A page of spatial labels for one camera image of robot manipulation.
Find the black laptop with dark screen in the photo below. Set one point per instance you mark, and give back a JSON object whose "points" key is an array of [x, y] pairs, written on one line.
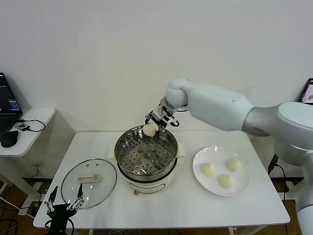
{"points": [[8, 98]]}

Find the white round plate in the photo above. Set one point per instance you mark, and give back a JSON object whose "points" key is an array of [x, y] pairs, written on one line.
{"points": [[242, 186]]}

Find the grey laptop with light screen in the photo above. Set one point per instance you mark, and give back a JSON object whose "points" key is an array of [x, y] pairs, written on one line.
{"points": [[308, 91]]}

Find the floor power strip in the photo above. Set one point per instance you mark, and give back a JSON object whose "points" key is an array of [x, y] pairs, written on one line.
{"points": [[41, 192]]}

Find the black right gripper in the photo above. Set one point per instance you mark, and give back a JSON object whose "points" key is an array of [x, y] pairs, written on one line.
{"points": [[162, 116]]}

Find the white steamed baozi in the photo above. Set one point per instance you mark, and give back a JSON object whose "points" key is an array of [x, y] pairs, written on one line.
{"points": [[208, 169], [226, 181], [234, 165], [150, 129]]}

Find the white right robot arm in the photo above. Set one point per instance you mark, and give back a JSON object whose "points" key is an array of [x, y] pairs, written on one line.
{"points": [[220, 105]]}

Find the white wall socket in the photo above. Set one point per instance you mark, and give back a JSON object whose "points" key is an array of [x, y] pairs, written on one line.
{"points": [[37, 164]]}

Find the white side desk with mouse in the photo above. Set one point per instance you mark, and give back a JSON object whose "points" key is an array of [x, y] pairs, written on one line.
{"points": [[29, 144]]}

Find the small black QR device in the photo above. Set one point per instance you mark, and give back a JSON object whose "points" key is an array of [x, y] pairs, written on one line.
{"points": [[22, 126]]}

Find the stainless steel steamer basket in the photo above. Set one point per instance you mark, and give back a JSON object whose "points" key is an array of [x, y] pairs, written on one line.
{"points": [[146, 159]]}

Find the black computer mouse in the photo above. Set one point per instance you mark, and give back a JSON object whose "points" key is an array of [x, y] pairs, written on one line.
{"points": [[9, 139]]}

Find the cream white electric cooker base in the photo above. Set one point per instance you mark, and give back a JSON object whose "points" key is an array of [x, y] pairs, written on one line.
{"points": [[146, 186]]}

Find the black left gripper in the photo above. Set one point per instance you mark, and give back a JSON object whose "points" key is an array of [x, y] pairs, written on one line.
{"points": [[60, 215]]}

